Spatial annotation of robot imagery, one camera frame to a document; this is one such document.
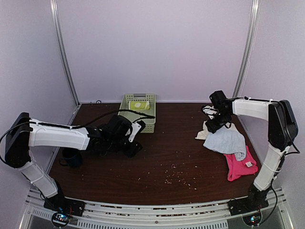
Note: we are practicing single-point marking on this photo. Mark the green patterned towel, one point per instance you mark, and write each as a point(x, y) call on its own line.
point(139, 105)

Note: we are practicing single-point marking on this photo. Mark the aluminium frame post left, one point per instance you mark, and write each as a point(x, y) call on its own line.
point(63, 55)

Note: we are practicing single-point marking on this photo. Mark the light blue towel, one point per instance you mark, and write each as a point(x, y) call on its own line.
point(227, 142)

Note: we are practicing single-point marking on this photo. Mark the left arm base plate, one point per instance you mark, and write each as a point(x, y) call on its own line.
point(67, 206)

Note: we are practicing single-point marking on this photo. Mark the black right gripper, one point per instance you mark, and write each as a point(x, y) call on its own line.
point(213, 127)

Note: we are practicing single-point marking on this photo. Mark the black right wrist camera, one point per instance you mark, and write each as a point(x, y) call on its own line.
point(217, 98)

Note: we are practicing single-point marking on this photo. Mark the cream white towel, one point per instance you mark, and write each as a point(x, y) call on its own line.
point(202, 135)

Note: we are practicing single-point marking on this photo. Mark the pink towel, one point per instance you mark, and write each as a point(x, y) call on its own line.
point(240, 165)

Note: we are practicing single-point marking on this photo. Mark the aluminium frame post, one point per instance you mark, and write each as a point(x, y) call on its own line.
point(63, 55)
point(249, 42)

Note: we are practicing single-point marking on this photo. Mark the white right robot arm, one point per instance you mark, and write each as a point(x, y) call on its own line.
point(278, 137)

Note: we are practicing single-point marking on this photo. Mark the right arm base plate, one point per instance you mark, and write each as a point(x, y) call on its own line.
point(243, 205)

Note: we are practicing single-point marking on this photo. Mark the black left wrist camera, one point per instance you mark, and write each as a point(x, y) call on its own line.
point(119, 126)

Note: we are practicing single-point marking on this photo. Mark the aluminium frame post right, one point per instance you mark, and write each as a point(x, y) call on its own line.
point(249, 42)

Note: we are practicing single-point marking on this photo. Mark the dark blue mug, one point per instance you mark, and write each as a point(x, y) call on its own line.
point(71, 157)

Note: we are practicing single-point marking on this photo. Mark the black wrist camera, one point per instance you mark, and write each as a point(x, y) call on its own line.
point(119, 126)
point(217, 98)

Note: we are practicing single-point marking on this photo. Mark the aluminium front rail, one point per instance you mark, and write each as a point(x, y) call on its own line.
point(206, 215)

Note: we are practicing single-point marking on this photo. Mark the pale green plastic basket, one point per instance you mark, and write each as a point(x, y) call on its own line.
point(148, 116)

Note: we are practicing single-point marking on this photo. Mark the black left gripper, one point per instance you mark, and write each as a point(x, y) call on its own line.
point(131, 152)

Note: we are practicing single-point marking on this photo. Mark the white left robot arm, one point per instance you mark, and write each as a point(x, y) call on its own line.
point(26, 133)

